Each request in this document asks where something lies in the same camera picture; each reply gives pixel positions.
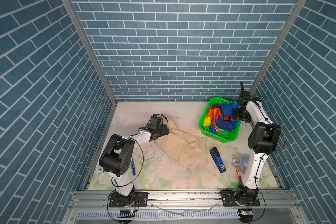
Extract green plastic basket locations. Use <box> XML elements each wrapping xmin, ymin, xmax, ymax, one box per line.
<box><xmin>198</xmin><ymin>97</ymin><xmax>240</xmax><ymax>143</ymax></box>

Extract beige shorts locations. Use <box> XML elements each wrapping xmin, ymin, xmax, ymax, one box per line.
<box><xmin>154</xmin><ymin>119</ymin><xmax>207</xmax><ymax>163</ymax></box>

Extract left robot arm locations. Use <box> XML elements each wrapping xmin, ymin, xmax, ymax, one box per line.
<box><xmin>99</xmin><ymin>124</ymin><xmax>169</xmax><ymax>205</ymax></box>

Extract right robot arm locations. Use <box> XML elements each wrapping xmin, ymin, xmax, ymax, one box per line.
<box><xmin>234</xmin><ymin>91</ymin><xmax>281</xmax><ymax>206</ymax></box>

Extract multicolour shorts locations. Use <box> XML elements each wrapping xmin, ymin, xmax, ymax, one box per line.
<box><xmin>203</xmin><ymin>103</ymin><xmax>239</xmax><ymax>135</ymax></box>

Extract blue marker pen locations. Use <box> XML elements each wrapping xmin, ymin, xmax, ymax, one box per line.
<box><xmin>130</xmin><ymin>160</ymin><xmax>136</xmax><ymax>176</ymax></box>

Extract grey bowl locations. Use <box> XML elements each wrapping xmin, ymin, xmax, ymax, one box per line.
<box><xmin>239</xmin><ymin>155</ymin><xmax>250</xmax><ymax>174</ymax></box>

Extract blue stapler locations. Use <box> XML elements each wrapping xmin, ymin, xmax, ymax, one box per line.
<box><xmin>210</xmin><ymin>147</ymin><xmax>226</xmax><ymax>173</ymax></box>

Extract red marker pen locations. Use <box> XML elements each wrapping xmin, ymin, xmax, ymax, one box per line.
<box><xmin>232</xmin><ymin>158</ymin><xmax>242</xmax><ymax>181</ymax></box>

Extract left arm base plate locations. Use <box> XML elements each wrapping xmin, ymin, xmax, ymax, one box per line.
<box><xmin>108</xmin><ymin>192</ymin><xmax>148</xmax><ymax>208</ymax></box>

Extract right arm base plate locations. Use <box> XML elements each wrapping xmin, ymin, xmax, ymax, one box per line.
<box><xmin>220</xmin><ymin>190</ymin><xmax>260</xmax><ymax>207</ymax></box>

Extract white cable tie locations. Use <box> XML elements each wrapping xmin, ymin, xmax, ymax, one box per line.
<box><xmin>151</xmin><ymin>203</ymin><xmax>218</xmax><ymax>217</ymax></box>

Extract aluminium front rail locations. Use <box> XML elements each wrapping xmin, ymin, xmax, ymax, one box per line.
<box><xmin>63</xmin><ymin>189</ymin><xmax>308</xmax><ymax>224</ymax></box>

